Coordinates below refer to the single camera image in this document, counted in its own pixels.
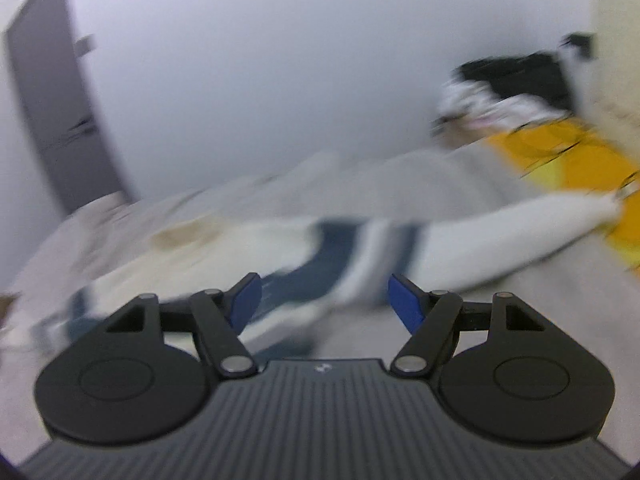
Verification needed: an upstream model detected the cream blue striped sweater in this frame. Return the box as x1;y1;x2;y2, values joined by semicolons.
1;192;623;353

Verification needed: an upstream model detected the grey bed sheet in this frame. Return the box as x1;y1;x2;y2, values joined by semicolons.
8;144;639;462

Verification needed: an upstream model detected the brown pillow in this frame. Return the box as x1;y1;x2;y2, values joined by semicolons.
0;294;20;327

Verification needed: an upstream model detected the yellow printed pillow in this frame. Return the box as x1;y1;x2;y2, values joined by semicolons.
487;119;639;275

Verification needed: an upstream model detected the white crumpled cloth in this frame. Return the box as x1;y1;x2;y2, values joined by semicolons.
437;79;570;131

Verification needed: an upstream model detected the black fluffy garment right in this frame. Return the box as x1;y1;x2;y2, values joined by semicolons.
457;52;576;113

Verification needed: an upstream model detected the grey door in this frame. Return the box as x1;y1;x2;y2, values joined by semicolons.
6;0;132;214

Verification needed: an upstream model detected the black door handle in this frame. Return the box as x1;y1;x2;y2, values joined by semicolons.
67;115;98;136

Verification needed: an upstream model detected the grey wall switch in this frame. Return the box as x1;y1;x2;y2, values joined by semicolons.
74;35;96;58

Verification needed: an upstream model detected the black wall plug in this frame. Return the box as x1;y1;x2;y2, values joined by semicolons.
561;32;596;60

